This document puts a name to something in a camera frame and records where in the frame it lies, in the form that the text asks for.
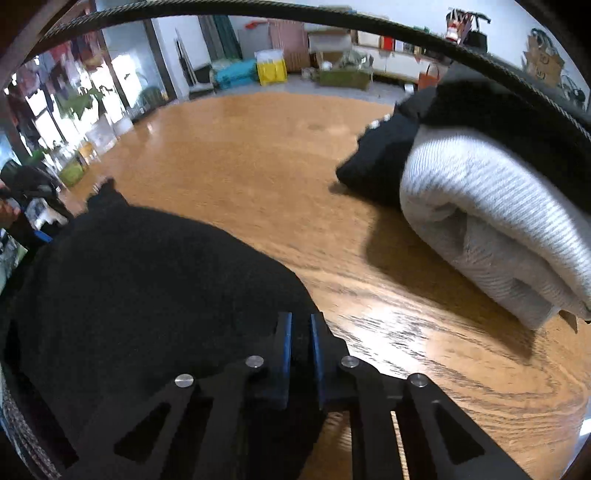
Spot green box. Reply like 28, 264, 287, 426
318, 67, 372, 91

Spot folded black garment white trim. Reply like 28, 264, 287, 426
335, 111, 426, 206

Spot black braided cable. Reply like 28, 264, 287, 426
0, 364, 63, 480
28, 0, 591, 139

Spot yellow bag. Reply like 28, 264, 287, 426
256, 48, 288, 86

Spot green basket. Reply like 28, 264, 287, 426
60, 161, 87, 186

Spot folded dark garment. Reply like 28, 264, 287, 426
397, 76, 591, 213

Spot printed cardboard box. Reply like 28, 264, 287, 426
524, 34, 567, 86

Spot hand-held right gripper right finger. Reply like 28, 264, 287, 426
310, 314, 532, 480

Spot stack of black white clothes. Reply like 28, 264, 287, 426
399, 124, 591, 330

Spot green curtain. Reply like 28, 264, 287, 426
201, 15, 242, 62

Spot teal bag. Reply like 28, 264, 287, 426
215, 60, 258, 90

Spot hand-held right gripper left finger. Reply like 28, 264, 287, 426
60, 312, 293, 480

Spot person's left hand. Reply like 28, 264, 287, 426
0, 200, 21, 230

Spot clear plastic container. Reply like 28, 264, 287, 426
85, 115, 119, 156

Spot hanging clothes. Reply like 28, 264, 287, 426
9, 39, 112, 121

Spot pink cabinet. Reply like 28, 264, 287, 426
272, 21, 309, 72

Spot white low cabinet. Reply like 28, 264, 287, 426
353, 44, 435, 77

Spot red box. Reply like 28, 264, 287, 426
418, 62, 443, 91

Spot red and white figure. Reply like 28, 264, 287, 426
445, 9, 468, 45

